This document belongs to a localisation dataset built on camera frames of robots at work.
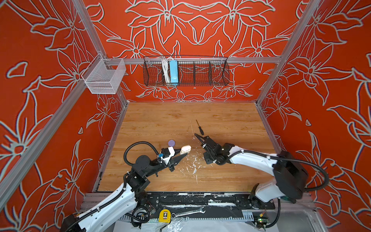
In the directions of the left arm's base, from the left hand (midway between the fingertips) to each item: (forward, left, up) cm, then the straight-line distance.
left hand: (184, 150), depth 65 cm
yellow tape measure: (-23, +8, -23) cm, 34 cm away
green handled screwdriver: (-13, -57, -24) cm, 64 cm away
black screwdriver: (+30, -10, -25) cm, 41 cm away
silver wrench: (-23, +4, -25) cm, 34 cm away
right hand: (+8, -12, -22) cm, 27 cm away
